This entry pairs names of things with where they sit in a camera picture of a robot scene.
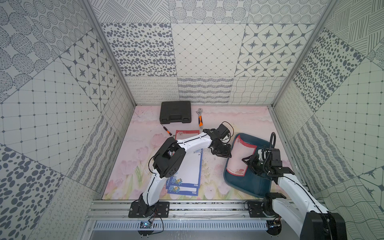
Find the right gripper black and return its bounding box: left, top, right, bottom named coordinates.
left=242, top=154, right=271, bottom=177

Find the red bordered stationery paper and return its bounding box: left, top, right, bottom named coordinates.
left=175, top=130, right=200, bottom=140
left=227, top=139, right=257, bottom=177

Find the teal plastic storage box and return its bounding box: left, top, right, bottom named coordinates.
left=224, top=133, right=272, bottom=198

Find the blue floral stationery paper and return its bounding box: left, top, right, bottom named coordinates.
left=168, top=186, right=199, bottom=196
left=166, top=149, right=203, bottom=190

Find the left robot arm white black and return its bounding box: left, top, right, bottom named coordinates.
left=138, top=124, right=232, bottom=214

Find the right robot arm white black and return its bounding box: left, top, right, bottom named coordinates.
left=242, top=149, right=347, bottom=240

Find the small orange black screwdriver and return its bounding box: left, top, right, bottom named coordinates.
left=162, top=125, right=173, bottom=136

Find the black plastic tool case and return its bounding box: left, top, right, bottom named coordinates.
left=160, top=101, right=192, bottom=125

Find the right round circuit board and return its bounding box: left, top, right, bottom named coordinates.
left=267, top=222, right=282, bottom=236

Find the left green circuit board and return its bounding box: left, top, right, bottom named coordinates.
left=138, top=221, right=154, bottom=236

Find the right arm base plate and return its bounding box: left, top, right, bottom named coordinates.
left=246, top=201, right=269, bottom=218

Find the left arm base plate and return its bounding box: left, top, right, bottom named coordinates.
left=128, top=201, right=170, bottom=218

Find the aluminium mounting rail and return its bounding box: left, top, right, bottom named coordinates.
left=85, top=199, right=334, bottom=221

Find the white slotted cable duct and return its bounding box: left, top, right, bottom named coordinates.
left=94, top=220, right=268, bottom=231

